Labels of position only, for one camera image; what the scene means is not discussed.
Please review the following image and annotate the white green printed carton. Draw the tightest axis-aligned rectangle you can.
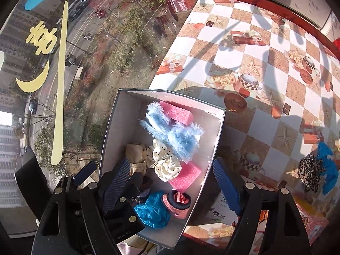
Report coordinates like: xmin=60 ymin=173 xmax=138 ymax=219
xmin=211 ymin=195 xmax=241 ymax=225

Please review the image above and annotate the leopard print scrunchie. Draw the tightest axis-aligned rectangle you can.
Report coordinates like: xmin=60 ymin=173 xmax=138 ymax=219
xmin=297 ymin=157 xmax=323 ymax=193

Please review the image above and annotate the pink foam sponge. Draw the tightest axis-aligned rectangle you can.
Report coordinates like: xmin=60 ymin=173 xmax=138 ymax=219
xmin=159 ymin=101 xmax=196 ymax=125
xmin=168 ymin=161 xmax=203 ymax=193

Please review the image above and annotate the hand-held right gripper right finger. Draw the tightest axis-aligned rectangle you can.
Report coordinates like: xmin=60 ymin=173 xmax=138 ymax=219
xmin=212 ymin=157 xmax=313 ymax=255

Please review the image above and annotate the white polka dot scrunchie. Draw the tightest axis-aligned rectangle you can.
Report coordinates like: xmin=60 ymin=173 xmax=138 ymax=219
xmin=147 ymin=138 xmax=182 ymax=182

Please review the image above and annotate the beige scrunchie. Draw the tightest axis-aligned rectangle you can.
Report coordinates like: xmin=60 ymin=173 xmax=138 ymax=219
xmin=125 ymin=143 xmax=148 ymax=177

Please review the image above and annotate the blue plastic shoe cover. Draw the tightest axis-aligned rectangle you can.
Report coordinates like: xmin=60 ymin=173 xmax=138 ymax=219
xmin=133 ymin=193 xmax=171 ymax=229
xmin=316 ymin=142 xmax=339 ymax=195

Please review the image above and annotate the pink printed packet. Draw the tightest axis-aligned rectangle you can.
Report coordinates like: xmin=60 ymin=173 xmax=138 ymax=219
xmin=292 ymin=199 xmax=330 ymax=245

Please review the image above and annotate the light blue fluffy cloth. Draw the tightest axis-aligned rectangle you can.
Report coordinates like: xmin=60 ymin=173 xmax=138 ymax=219
xmin=139 ymin=102 xmax=204 ymax=163

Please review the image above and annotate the white cardboard box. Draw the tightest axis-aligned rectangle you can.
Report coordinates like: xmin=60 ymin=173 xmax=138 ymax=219
xmin=99 ymin=89 xmax=226 ymax=249

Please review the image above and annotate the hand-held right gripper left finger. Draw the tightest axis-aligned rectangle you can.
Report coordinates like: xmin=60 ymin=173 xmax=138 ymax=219
xmin=33 ymin=158 xmax=132 ymax=255

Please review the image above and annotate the checkered printed tablecloth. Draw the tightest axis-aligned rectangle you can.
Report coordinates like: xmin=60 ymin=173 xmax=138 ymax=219
xmin=149 ymin=0 xmax=340 ymax=255

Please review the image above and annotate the pink knit sock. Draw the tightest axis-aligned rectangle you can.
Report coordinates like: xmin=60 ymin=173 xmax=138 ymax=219
xmin=162 ymin=189 xmax=193 ymax=220

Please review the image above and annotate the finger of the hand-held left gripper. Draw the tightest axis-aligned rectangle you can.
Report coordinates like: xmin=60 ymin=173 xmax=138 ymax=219
xmin=73 ymin=161 xmax=97 ymax=187
xmin=105 ymin=172 xmax=146 ymax=245

